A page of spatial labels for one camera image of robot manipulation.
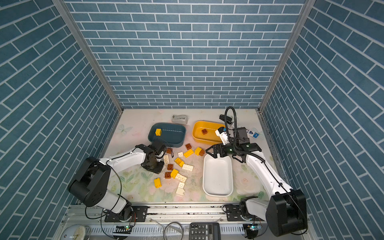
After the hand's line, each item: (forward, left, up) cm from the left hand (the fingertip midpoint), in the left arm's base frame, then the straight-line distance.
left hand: (159, 170), depth 88 cm
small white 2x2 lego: (+9, -12, +1) cm, 16 cm away
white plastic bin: (-5, -35, +1) cm, 35 cm away
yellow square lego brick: (+26, +4, +3) cm, 27 cm away
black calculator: (-30, -26, +2) cm, 40 cm away
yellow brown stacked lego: (+11, -24, +3) cm, 27 cm away
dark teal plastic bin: (+26, -6, 0) cm, 26 cm away
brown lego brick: (+1, -6, +1) cm, 7 cm away
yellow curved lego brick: (+4, -12, +1) cm, 13 cm away
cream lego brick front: (-12, -13, +1) cm, 18 cm away
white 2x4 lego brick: (+1, -17, +1) cm, 17 cm away
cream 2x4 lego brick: (+6, -4, +1) cm, 7 cm away
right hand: (+5, -30, +17) cm, 35 cm away
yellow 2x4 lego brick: (+11, -17, 0) cm, 20 cm away
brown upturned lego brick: (+27, -28, +2) cm, 39 cm away
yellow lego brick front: (-8, -1, +1) cm, 8 cm away
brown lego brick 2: (-3, -5, 0) cm, 6 cm away
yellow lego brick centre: (-3, -9, +3) cm, 10 cm away
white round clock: (-30, +30, +8) cm, 43 cm away
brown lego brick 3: (+16, -17, +1) cm, 23 cm away
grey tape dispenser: (+37, -10, +4) cm, 39 cm away
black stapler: (+38, -47, +2) cm, 61 cm away
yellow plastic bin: (+24, -33, -2) cm, 41 cm away
